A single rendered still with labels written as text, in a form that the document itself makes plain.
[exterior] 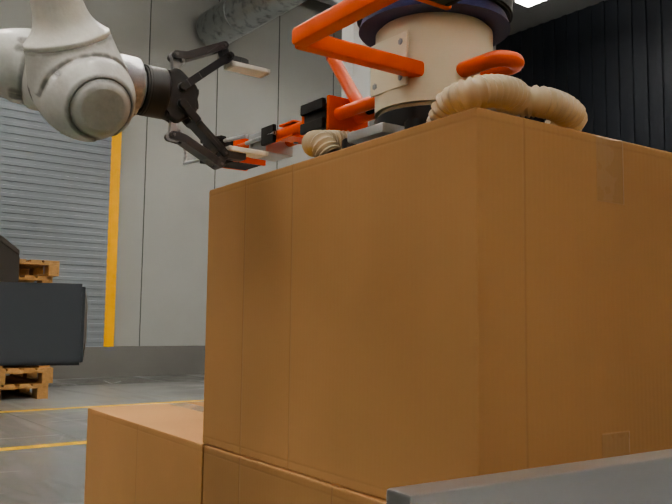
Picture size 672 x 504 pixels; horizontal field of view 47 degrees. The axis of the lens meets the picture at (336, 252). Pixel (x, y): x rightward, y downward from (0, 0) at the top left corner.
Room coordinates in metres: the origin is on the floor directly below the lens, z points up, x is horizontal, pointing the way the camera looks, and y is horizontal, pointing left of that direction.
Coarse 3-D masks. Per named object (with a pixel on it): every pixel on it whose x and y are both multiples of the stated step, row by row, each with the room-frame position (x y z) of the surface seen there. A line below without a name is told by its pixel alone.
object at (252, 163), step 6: (228, 144) 1.55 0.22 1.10; (234, 144) 1.53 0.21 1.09; (228, 162) 1.55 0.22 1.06; (234, 162) 1.55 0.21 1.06; (240, 162) 1.54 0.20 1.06; (246, 162) 1.55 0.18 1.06; (252, 162) 1.55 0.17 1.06; (258, 162) 1.56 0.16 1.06; (264, 162) 1.57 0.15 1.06; (228, 168) 1.61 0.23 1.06; (234, 168) 1.61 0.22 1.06; (240, 168) 1.61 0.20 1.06; (246, 168) 1.61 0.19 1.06
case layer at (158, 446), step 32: (96, 416) 1.65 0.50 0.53; (128, 416) 1.56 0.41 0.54; (160, 416) 1.56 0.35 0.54; (192, 416) 1.57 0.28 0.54; (96, 448) 1.65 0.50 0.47; (128, 448) 1.49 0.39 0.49; (160, 448) 1.36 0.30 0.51; (192, 448) 1.24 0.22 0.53; (96, 480) 1.64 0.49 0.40; (128, 480) 1.48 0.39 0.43; (160, 480) 1.35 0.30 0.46; (192, 480) 1.24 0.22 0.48; (224, 480) 1.15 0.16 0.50; (256, 480) 1.07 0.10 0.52; (288, 480) 1.00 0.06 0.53; (320, 480) 0.95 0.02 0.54
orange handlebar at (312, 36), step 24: (360, 0) 0.79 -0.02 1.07; (384, 0) 0.76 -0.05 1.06; (312, 24) 0.86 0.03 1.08; (336, 24) 0.83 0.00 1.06; (312, 48) 0.91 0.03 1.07; (336, 48) 0.93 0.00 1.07; (360, 48) 0.95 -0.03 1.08; (408, 72) 1.00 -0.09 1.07; (480, 72) 1.03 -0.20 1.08; (504, 72) 1.00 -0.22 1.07; (360, 120) 1.26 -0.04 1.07; (240, 144) 1.51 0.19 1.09; (288, 144) 1.44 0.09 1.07
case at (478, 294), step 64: (448, 128) 0.76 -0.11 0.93; (512, 128) 0.76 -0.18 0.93; (256, 192) 1.09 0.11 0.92; (320, 192) 0.95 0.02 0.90; (384, 192) 0.85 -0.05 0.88; (448, 192) 0.76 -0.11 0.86; (512, 192) 0.76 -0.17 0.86; (576, 192) 0.81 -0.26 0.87; (640, 192) 0.88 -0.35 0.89; (256, 256) 1.09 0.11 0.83; (320, 256) 0.95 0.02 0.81; (384, 256) 0.85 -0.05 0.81; (448, 256) 0.76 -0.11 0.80; (512, 256) 0.75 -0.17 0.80; (576, 256) 0.81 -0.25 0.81; (640, 256) 0.87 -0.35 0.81; (256, 320) 1.08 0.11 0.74; (320, 320) 0.95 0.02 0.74; (384, 320) 0.84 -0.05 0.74; (448, 320) 0.76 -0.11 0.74; (512, 320) 0.75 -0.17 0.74; (576, 320) 0.81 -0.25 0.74; (640, 320) 0.87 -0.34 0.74; (256, 384) 1.08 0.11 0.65; (320, 384) 0.95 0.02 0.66; (384, 384) 0.84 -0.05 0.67; (448, 384) 0.76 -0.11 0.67; (512, 384) 0.75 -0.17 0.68; (576, 384) 0.81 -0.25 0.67; (640, 384) 0.87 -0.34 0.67; (256, 448) 1.08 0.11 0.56; (320, 448) 0.95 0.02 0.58; (384, 448) 0.84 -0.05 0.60; (448, 448) 0.76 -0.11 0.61; (512, 448) 0.75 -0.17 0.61; (576, 448) 0.81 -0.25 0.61; (640, 448) 0.87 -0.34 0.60
